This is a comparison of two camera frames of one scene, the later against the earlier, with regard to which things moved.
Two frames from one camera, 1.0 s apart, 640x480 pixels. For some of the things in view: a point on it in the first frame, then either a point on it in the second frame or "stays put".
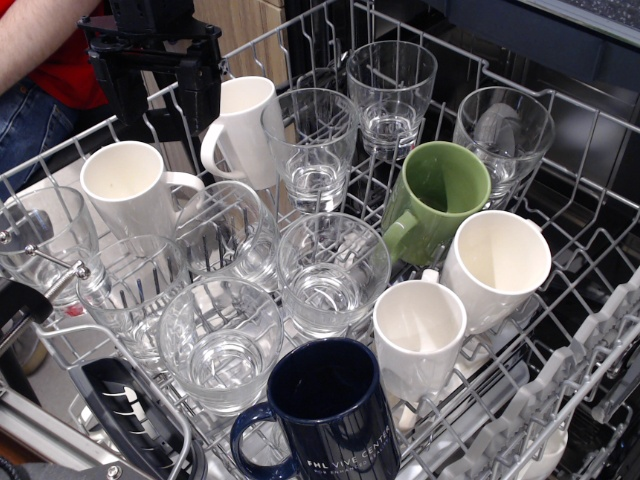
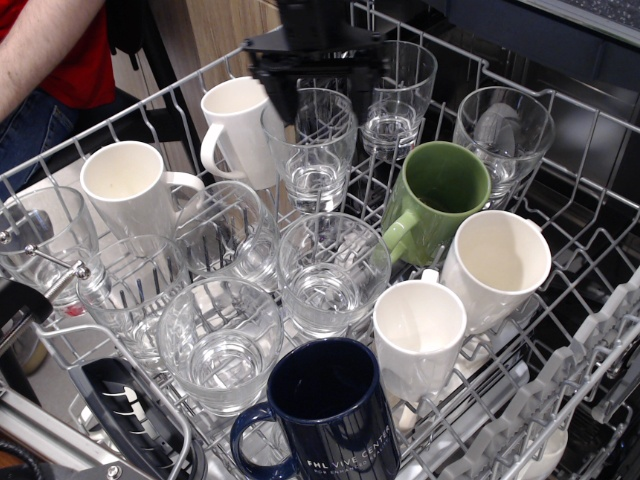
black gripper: (157, 26) -> (317, 37)
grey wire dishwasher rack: (349, 250) stays put
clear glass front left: (128, 286) stays put
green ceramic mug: (438, 184) stays put
